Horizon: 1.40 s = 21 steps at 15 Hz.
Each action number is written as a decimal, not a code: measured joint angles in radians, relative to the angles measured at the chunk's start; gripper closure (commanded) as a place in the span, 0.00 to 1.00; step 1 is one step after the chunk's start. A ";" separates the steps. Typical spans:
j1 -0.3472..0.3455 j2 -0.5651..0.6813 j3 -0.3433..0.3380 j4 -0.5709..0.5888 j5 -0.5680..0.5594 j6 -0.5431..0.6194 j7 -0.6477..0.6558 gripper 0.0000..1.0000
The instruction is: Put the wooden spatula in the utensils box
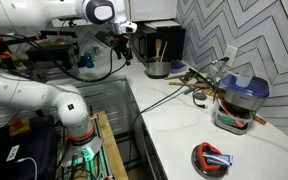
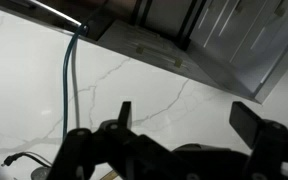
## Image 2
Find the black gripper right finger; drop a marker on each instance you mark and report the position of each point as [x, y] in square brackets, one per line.
[274, 146]

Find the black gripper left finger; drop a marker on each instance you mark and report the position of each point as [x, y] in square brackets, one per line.
[84, 153]

